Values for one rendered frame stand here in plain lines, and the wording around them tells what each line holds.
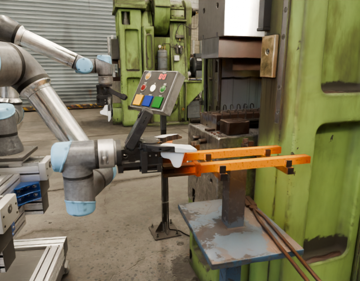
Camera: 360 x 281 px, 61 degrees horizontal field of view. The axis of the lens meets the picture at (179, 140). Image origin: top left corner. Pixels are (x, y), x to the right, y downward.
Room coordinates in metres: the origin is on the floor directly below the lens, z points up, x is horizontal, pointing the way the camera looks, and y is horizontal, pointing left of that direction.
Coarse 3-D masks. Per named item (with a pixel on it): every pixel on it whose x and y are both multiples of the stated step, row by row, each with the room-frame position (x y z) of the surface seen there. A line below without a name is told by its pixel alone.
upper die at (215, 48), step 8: (208, 40) 1.60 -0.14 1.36; (216, 40) 1.52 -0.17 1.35; (224, 40) 1.50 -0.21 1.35; (232, 40) 1.52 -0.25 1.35; (240, 40) 1.53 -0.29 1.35; (248, 40) 1.55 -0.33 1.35; (256, 40) 1.56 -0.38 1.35; (208, 48) 1.60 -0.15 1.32; (216, 48) 1.51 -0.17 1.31; (224, 48) 1.50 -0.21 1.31; (232, 48) 1.52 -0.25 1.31; (240, 48) 1.53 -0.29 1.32; (248, 48) 1.55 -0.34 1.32; (256, 48) 1.56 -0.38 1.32; (208, 56) 1.59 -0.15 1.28; (216, 56) 1.51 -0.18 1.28; (224, 56) 1.50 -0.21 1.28; (232, 56) 1.52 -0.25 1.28; (240, 56) 1.53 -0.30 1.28; (248, 56) 1.55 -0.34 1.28; (256, 56) 1.56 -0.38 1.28
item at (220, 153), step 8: (192, 152) 0.93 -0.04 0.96; (200, 152) 0.93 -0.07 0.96; (208, 152) 0.93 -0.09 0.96; (216, 152) 0.94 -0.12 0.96; (224, 152) 0.95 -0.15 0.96; (232, 152) 0.95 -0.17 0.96; (240, 152) 0.96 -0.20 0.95; (248, 152) 0.97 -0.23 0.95; (256, 152) 0.98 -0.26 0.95; (272, 152) 0.99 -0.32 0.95; (280, 152) 1.00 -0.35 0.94; (168, 160) 0.91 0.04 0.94; (184, 160) 0.90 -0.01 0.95
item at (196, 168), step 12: (276, 156) 0.89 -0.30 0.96; (288, 156) 0.89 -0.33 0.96; (300, 156) 0.89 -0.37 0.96; (168, 168) 0.78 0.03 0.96; (180, 168) 0.79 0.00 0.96; (192, 168) 0.80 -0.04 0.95; (204, 168) 0.80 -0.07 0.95; (216, 168) 0.81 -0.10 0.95; (228, 168) 0.82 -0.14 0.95; (240, 168) 0.83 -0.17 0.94
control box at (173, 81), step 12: (144, 72) 2.18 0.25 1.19; (156, 72) 2.09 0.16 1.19; (168, 72) 2.01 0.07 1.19; (156, 84) 2.02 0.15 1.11; (168, 84) 1.95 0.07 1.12; (180, 84) 1.97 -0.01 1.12; (144, 96) 2.04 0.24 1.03; (168, 96) 1.89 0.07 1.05; (156, 108) 1.90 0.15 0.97; (168, 108) 1.89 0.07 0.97
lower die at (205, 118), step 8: (208, 112) 1.58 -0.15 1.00; (216, 112) 1.55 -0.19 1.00; (224, 112) 1.56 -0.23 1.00; (232, 112) 1.58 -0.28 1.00; (240, 112) 1.59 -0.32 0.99; (248, 112) 1.60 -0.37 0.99; (256, 112) 1.60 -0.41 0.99; (200, 120) 1.67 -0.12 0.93; (208, 120) 1.58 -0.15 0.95; (216, 120) 1.49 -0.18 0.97; (216, 128) 1.49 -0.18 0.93
